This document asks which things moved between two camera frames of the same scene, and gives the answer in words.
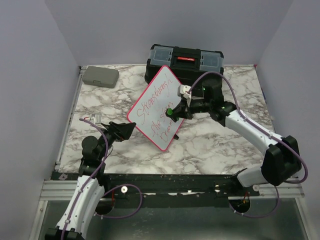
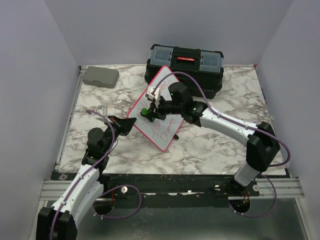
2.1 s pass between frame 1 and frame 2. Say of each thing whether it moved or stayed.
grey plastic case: stayed
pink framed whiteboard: stayed
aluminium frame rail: stayed
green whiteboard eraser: moved
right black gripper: moved
